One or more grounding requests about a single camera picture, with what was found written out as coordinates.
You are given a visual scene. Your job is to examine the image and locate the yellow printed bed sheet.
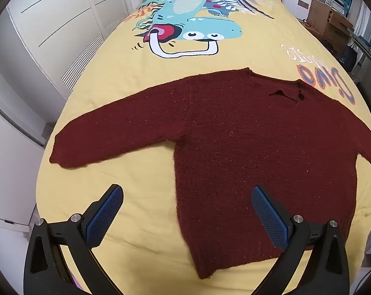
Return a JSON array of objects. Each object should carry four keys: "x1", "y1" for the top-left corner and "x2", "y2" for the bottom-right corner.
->
[{"x1": 35, "y1": 0, "x2": 371, "y2": 295}]

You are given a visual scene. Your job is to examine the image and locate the maroon knitted sweater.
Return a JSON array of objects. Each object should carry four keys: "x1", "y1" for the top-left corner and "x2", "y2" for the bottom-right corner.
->
[{"x1": 49, "y1": 67, "x2": 371, "y2": 280}]

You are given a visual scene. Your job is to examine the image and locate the brown cardboard box stack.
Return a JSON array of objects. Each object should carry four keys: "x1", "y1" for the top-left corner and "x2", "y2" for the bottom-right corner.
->
[{"x1": 305, "y1": 0, "x2": 355, "y2": 56}]

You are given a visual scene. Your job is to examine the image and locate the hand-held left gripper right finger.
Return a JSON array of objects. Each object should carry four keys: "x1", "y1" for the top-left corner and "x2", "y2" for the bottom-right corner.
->
[{"x1": 251, "y1": 186, "x2": 350, "y2": 295}]

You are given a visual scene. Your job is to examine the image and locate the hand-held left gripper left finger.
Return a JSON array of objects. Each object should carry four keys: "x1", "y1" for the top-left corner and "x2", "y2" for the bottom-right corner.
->
[{"x1": 23, "y1": 184, "x2": 124, "y2": 295}]

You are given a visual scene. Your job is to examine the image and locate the dark bag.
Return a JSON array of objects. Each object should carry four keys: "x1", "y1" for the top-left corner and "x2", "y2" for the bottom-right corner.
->
[{"x1": 342, "y1": 44, "x2": 359, "y2": 74}]

